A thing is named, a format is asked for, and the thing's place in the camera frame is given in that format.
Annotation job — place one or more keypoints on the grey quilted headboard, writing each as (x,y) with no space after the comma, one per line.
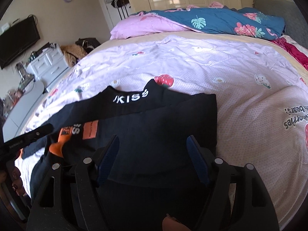
(295,23)

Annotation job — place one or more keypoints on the white drawer chest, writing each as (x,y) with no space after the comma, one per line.
(49,66)

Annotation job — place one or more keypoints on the black bag on floor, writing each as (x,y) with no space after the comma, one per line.
(88,44)

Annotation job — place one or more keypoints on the lilac strawberry print blanket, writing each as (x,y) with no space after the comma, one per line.
(262,102)

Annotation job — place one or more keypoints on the tan fuzzy garment pile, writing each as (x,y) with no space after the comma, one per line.
(73,53)

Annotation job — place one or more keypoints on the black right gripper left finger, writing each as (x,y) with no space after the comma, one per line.
(67,198)

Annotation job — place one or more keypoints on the red floral pillow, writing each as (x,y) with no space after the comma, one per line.
(293,48)

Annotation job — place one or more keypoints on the black wall television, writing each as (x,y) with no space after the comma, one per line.
(17,39)

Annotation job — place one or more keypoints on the black long-sleeve kiss shirt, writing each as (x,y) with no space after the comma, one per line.
(153,126)

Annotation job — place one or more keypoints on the person's left hand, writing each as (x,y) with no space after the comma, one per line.
(12,173)

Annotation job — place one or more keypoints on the pink and blue floral quilt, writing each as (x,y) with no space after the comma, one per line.
(211,20)

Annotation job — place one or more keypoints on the beige bed sheet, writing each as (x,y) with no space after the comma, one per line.
(203,36)

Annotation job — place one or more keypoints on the grey white desk surface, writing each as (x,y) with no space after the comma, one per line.
(22,111)

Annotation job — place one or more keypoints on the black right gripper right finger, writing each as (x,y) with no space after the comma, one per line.
(232,197)

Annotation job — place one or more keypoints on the person's right hand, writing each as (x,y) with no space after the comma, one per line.
(171,224)

